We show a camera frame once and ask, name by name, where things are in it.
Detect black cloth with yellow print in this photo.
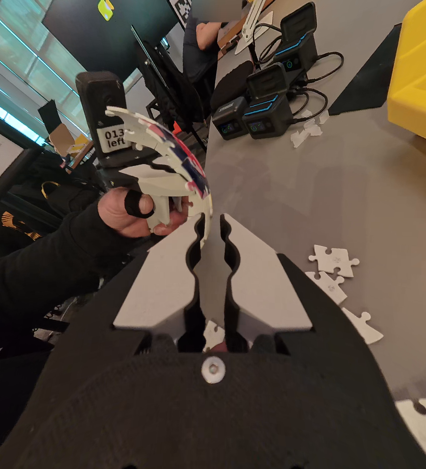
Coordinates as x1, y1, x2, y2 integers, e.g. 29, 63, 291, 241
0, 147, 107, 264

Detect curved assembled puzzle ball section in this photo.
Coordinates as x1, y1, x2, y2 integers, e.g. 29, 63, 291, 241
105, 106, 213, 250

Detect person's left hand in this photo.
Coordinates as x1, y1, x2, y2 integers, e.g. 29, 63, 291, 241
97, 188, 195, 238

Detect large black wall screen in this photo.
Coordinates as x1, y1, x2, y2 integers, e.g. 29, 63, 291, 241
42, 0, 184, 83

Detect white puzzle piece, corner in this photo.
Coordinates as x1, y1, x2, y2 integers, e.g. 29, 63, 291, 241
396, 399, 426, 466

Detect black battery charging case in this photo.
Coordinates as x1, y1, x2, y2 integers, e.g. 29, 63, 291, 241
242, 62, 295, 140
212, 96, 248, 140
281, 2, 320, 70

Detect brown cardboard box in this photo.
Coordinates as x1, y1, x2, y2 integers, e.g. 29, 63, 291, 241
48, 123, 93, 158

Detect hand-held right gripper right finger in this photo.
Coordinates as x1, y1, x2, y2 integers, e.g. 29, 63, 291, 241
220, 213, 313, 353

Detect person's left forearm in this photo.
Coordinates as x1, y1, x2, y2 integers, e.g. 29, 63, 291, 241
0, 200, 140, 352

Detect yellow plastic bin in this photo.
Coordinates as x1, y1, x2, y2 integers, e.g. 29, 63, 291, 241
387, 0, 426, 152

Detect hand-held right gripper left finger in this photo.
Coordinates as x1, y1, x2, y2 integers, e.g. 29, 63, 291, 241
113, 213, 206, 353

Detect pile of clear plastic caps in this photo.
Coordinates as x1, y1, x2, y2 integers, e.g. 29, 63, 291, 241
290, 109, 331, 149

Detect printed code sheet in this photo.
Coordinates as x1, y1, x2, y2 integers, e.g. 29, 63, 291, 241
167, 0, 193, 30

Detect black charger cable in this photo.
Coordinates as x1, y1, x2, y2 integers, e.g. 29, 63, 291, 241
308, 51, 344, 87
293, 88, 329, 123

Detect black office chair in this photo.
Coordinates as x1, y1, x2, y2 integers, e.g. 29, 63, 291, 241
130, 25, 213, 147

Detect black round pad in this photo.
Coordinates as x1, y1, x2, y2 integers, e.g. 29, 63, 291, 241
211, 60, 254, 110

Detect white flat base plate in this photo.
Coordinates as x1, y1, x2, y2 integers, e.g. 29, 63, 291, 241
234, 11, 274, 55

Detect scattered white puzzle pieces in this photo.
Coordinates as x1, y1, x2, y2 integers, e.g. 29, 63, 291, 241
202, 244, 384, 353

